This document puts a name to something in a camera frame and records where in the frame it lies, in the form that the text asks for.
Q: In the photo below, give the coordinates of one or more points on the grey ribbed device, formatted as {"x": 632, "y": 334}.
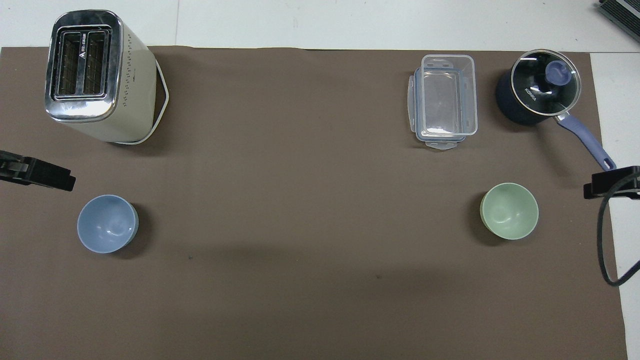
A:
{"x": 622, "y": 10}

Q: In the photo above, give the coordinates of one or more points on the clear plastic container lid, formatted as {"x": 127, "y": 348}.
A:
{"x": 413, "y": 100}

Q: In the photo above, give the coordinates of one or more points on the dark blue saucepan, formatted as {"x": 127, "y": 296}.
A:
{"x": 510, "y": 105}

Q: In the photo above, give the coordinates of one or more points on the glass pot lid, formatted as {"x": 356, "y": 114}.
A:
{"x": 537, "y": 87}

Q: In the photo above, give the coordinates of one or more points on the blue bowl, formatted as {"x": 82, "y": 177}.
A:
{"x": 106, "y": 224}

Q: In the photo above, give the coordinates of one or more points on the cream and chrome toaster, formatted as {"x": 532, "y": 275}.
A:
{"x": 125, "y": 90}

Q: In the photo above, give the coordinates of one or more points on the green bowl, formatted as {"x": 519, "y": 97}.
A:
{"x": 510, "y": 210}

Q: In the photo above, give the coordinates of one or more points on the clear plastic food container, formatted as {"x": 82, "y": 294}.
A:
{"x": 446, "y": 100}

